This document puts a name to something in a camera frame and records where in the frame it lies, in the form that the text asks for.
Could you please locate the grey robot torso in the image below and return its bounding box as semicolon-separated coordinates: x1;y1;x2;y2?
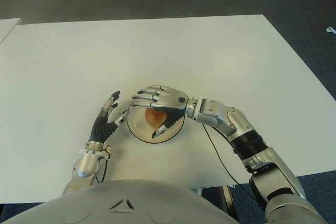
0;179;238;224

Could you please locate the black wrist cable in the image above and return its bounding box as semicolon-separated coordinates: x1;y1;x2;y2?
96;155;109;184
202;124;241;185

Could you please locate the white side table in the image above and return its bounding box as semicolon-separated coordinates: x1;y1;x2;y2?
0;18;22;44

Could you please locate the black table leg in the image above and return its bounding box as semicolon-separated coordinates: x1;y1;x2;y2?
199;185;237;217

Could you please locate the white plate with black rim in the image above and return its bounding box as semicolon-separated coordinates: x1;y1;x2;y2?
127;98;184;145

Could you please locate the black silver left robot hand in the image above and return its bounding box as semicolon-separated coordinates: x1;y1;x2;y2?
88;90;130;143

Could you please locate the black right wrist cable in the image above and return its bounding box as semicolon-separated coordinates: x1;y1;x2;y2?
202;124;241;185

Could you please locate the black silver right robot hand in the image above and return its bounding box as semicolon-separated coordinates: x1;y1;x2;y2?
130;84;189;138

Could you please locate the red yellow apple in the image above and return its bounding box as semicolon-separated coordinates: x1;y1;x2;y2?
144;108;167;128

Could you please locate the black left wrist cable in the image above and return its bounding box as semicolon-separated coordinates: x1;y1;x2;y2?
96;155;109;184

